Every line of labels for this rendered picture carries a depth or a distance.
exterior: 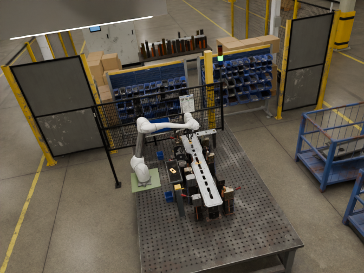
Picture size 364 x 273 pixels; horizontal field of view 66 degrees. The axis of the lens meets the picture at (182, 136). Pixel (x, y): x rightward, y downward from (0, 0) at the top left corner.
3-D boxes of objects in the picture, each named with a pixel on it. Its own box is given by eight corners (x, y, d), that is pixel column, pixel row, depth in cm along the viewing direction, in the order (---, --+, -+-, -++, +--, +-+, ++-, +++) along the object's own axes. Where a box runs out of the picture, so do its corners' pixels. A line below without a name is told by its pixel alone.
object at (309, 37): (277, 119, 585) (286, 20, 472) (273, 116, 597) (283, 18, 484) (322, 110, 596) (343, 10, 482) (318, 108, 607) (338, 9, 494)
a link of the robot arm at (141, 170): (140, 183, 360) (137, 171, 348) (135, 176, 374) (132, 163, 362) (151, 179, 366) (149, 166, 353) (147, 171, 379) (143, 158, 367)
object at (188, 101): (195, 111, 423) (193, 93, 405) (181, 114, 421) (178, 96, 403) (195, 110, 424) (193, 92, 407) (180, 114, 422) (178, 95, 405)
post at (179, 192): (186, 216, 317) (181, 189, 292) (179, 218, 316) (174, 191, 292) (184, 212, 323) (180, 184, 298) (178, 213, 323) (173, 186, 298)
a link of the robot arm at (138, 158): (133, 174, 371) (128, 165, 387) (144, 173, 379) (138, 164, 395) (140, 121, 339) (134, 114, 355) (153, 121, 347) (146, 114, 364)
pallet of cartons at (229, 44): (260, 82, 741) (263, 30, 664) (275, 95, 675) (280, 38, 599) (217, 91, 725) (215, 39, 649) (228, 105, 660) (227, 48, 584)
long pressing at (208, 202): (226, 203, 290) (225, 202, 289) (205, 208, 288) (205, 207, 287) (195, 132, 403) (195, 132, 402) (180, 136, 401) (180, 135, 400)
